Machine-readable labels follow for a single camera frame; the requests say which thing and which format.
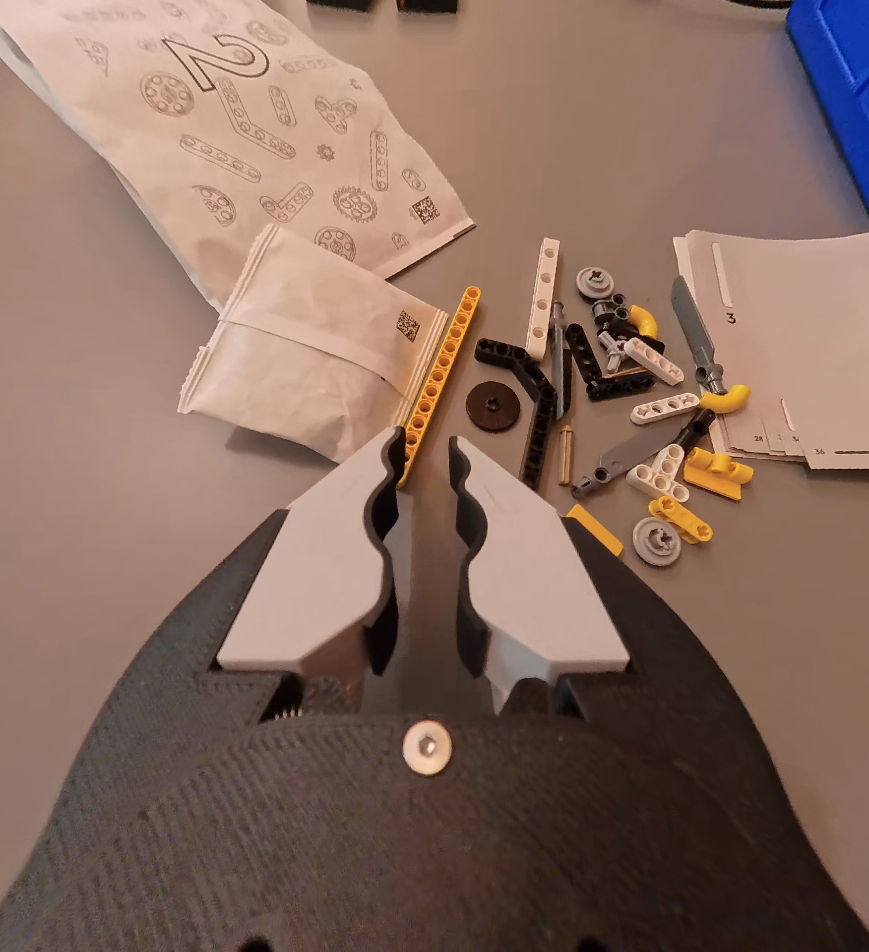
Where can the white thin lego liftarm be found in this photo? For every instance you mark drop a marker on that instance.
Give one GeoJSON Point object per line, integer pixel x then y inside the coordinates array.
{"type": "Point", "coordinates": [654, 361]}
{"type": "Point", "coordinates": [665, 407]}

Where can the large printed paper bag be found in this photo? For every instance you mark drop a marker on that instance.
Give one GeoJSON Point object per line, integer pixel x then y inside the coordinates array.
{"type": "Point", "coordinates": [219, 111]}

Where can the yellow curved lego piece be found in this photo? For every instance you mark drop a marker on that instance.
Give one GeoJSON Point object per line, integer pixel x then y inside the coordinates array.
{"type": "Point", "coordinates": [644, 318]}
{"type": "Point", "coordinates": [728, 401]}

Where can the small white paper bag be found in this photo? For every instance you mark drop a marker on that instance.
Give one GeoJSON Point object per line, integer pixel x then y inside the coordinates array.
{"type": "Point", "coordinates": [293, 335]}

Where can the large blue storage bin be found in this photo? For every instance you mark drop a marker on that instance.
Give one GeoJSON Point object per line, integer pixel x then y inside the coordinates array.
{"type": "Point", "coordinates": [851, 111]}

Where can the yellow lego block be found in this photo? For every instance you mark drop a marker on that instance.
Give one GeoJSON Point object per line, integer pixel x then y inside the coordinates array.
{"type": "Point", "coordinates": [717, 472]}

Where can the black bent lego beam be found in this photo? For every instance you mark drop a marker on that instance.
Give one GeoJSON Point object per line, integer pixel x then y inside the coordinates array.
{"type": "Point", "coordinates": [537, 439]}

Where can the long yellow lego beam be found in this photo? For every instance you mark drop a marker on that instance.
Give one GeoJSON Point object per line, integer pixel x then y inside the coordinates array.
{"type": "Point", "coordinates": [442, 379]}

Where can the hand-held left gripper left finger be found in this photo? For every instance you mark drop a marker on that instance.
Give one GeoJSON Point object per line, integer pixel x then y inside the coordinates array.
{"type": "Point", "coordinates": [308, 580]}

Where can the yellow flat lego tile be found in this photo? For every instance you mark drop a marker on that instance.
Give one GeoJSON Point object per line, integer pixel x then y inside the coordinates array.
{"type": "Point", "coordinates": [594, 528]}

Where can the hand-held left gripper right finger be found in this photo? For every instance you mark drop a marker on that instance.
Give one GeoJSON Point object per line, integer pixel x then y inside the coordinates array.
{"type": "Point", "coordinates": [539, 587]}

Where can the black round lego disc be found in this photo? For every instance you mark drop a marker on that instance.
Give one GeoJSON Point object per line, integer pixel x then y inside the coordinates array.
{"type": "Point", "coordinates": [493, 406]}

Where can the grey lego pulley wheel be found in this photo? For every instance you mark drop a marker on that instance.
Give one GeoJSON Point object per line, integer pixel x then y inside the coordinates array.
{"type": "Point", "coordinates": [595, 282]}
{"type": "Point", "coordinates": [657, 541]}

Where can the grey lego sword blade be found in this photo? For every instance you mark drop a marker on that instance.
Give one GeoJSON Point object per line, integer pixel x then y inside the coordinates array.
{"type": "Point", "coordinates": [691, 327]}
{"type": "Point", "coordinates": [628, 457]}

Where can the white angled lego beam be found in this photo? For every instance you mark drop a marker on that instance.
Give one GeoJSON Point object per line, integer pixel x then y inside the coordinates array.
{"type": "Point", "coordinates": [658, 476]}

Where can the black lego pin connector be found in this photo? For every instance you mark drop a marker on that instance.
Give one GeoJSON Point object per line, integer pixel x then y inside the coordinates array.
{"type": "Point", "coordinates": [697, 425]}

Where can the lego instruction booklet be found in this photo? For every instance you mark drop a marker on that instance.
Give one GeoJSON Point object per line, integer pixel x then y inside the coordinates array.
{"type": "Point", "coordinates": [814, 372]}

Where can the yellow thin lego liftarm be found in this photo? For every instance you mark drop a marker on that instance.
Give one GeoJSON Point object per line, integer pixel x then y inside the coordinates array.
{"type": "Point", "coordinates": [680, 518]}

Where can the black angled lego beam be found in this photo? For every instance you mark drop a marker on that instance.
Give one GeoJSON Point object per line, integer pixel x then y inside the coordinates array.
{"type": "Point", "coordinates": [613, 387]}

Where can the light grey lego axle pin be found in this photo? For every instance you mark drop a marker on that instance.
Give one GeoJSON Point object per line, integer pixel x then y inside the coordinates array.
{"type": "Point", "coordinates": [613, 351]}

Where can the dark grey lego connector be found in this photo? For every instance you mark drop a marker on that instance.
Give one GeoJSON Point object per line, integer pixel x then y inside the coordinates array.
{"type": "Point", "coordinates": [613, 309]}

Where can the tan lego axle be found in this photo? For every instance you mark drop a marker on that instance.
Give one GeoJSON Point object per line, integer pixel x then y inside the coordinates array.
{"type": "Point", "coordinates": [567, 450]}

